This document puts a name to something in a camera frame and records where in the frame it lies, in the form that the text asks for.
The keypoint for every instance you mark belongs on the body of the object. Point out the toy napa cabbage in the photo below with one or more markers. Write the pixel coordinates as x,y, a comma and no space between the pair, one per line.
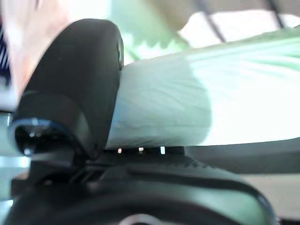
140,28
187,98

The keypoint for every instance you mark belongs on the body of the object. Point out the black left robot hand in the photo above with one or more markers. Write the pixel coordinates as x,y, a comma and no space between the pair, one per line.
70,82

